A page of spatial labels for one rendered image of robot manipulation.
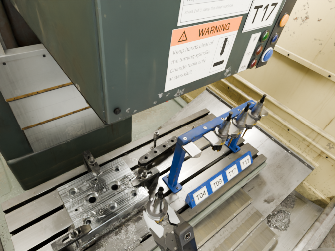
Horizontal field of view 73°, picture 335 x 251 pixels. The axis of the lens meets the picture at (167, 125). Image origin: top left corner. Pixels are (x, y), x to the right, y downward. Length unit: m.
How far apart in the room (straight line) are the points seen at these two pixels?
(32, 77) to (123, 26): 0.76
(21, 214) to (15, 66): 0.57
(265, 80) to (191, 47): 1.14
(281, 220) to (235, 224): 0.33
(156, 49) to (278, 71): 1.16
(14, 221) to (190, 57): 0.95
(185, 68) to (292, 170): 1.24
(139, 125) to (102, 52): 1.51
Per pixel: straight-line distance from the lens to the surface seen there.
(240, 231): 1.30
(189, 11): 0.35
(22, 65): 0.99
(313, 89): 1.38
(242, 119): 0.98
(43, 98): 1.09
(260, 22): 0.51
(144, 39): 0.31
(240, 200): 1.38
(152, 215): 0.69
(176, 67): 0.38
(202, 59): 0.41
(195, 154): 0.83
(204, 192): 1.09
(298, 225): 1.56
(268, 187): 1.49
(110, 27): 0.28
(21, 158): 1.33
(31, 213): 1.12
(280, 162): 1.55
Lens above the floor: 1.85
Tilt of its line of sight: 45 degrees down
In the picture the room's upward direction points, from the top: 10 degrees clockwise
